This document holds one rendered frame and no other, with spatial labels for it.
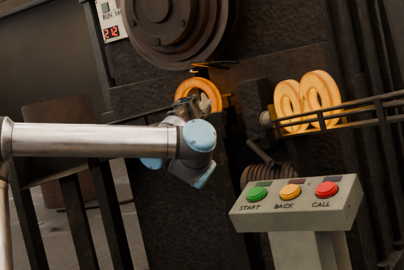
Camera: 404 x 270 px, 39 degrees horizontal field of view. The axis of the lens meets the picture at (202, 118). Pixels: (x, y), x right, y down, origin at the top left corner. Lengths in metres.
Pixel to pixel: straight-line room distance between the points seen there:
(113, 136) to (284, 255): 0.57
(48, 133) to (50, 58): 10.14
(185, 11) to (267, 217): 0.99
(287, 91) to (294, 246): 0.67
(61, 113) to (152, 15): 2.87
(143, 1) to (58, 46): 9.43
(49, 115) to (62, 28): 6.58
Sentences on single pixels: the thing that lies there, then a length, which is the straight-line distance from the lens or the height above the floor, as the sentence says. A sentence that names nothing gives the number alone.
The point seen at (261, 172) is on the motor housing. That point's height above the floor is 0.52.
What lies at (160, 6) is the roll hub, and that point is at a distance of 1.99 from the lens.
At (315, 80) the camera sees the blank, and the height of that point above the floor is 0.78.
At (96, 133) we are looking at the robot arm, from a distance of 1.49.
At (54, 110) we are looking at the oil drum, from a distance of 4.79.
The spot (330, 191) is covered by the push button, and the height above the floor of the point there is 0.60.
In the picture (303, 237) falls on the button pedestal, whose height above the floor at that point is 0.52.
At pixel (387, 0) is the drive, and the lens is 2.66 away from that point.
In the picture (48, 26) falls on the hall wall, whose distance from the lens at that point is 11.55.
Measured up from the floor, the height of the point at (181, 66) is 0.89.
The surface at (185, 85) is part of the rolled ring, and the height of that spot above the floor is 0.82.
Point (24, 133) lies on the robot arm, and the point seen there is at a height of 0.81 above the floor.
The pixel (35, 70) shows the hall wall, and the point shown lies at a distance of 11.98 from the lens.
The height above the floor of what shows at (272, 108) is 0.71.
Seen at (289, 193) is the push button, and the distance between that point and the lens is 1.12.
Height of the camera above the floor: 0.87
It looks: 5 degrees down
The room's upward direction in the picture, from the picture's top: 12 degrees counter-clockwise
